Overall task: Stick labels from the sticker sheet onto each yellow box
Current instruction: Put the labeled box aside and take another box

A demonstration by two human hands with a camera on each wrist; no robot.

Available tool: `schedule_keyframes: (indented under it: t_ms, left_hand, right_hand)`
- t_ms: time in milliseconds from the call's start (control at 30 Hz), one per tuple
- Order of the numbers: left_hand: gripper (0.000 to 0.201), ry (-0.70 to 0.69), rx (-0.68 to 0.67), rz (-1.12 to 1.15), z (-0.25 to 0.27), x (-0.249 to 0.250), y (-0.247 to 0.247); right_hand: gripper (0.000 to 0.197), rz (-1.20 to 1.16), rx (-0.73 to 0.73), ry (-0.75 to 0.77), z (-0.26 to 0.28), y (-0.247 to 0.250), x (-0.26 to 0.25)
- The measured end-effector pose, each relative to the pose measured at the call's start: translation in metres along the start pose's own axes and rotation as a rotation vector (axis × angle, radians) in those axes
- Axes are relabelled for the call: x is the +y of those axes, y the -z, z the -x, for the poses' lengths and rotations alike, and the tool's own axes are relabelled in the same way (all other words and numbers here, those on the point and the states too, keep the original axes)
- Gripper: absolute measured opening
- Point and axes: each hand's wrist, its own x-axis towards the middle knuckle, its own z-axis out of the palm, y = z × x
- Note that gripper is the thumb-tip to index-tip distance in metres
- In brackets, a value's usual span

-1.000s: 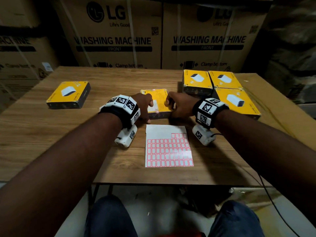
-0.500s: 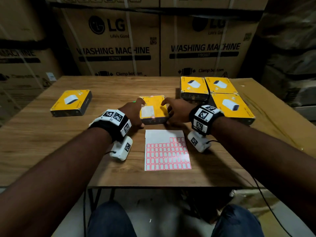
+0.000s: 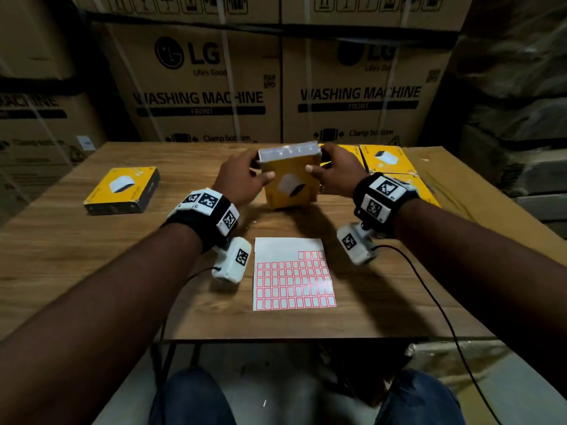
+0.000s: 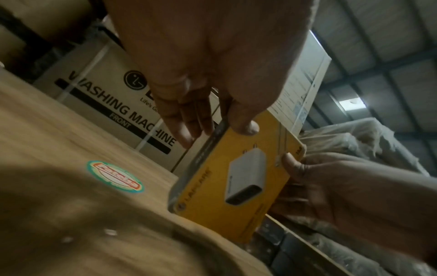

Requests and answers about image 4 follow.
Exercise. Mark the small white paper scrap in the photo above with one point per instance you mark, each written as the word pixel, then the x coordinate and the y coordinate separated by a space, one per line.
pixel 109 232

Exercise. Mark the stack of large printed cartons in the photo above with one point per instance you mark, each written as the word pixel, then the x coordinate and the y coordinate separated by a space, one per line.
pixel 95 89

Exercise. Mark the person's left hand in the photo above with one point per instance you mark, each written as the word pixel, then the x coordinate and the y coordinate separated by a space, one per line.
pixel 211 40

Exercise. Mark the person's right hand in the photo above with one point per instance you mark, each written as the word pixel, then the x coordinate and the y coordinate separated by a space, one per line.
pixel 358 199

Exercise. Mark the round green red sticker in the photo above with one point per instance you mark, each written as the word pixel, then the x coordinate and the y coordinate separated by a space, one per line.
pixel 114 176

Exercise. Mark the plastic wrapped cardboard stack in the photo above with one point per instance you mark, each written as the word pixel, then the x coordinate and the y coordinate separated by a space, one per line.
pixel 358 140

